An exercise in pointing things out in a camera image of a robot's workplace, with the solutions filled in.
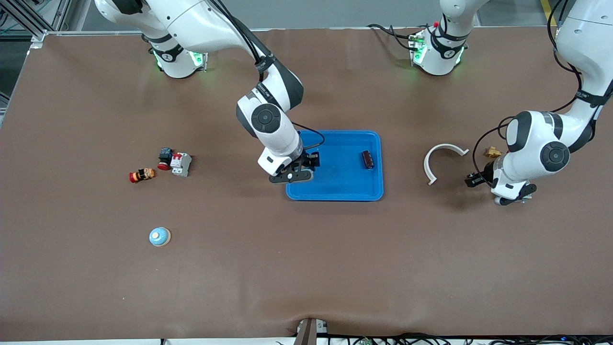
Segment blue dome bell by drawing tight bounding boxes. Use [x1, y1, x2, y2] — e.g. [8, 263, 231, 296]
[149, 227, 171, 248]

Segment blue plastic tray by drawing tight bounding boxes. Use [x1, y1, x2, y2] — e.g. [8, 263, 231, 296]
[286, 130, 385, 202]

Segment white curved plastic clip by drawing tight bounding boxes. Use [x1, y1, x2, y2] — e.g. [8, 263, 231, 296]
[423, 143, 470, 186]

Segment white red circuit breaker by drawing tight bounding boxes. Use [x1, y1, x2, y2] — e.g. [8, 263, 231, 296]
[170, 152, 193, 178]

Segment brown table mat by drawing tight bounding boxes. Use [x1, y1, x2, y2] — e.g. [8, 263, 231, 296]
[0, 27, 613, 342]

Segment red mushroom emergency stop button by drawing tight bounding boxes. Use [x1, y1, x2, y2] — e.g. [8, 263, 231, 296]
[157, 147, 174, 172]

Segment red orange push button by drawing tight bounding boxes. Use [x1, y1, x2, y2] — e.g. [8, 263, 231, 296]
[128, 168, 157, 184]

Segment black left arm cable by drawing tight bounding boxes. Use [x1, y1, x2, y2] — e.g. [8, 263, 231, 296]
[472, 0, 599, 178]

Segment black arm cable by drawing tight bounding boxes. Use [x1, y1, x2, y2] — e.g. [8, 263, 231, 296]
[208, 0, 326, 151]
[472, 0, 599, 178]

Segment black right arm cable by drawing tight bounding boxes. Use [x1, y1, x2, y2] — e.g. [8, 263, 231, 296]
[208, 0, 326, 151]

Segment black arm base cables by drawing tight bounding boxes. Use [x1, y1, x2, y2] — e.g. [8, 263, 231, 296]
[367, 23, 418, 51]

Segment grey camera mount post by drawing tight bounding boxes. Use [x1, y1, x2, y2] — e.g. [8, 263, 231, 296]
[293, 318, 329, 345]

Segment aluminium frame profile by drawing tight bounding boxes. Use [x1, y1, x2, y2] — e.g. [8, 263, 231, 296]
[0, 0, 72, 48]

